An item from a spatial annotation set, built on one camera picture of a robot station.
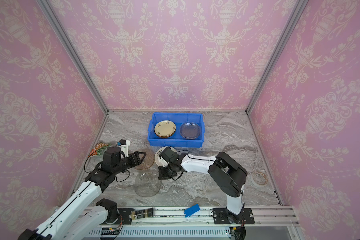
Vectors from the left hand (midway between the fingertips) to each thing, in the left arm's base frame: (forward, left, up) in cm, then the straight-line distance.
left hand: (143, 156), depth 79 cm
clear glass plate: (+28, -25, -13) cm, 40 cm away
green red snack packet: (+11, +34, -12) cm, 38 cm away
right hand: (-8, -8, -12) cm, 16 cm away
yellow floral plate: (+28, -8, -12) cm, 31 cm away
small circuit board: (-32, +14, -18) cm, 39 cm away
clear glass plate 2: (-10, -1, -13) cm, 16 cm away
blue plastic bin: (+19, -17, -12) cm, 28 cm away
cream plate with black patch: (+9, -5, -14) cm, 18 cm away
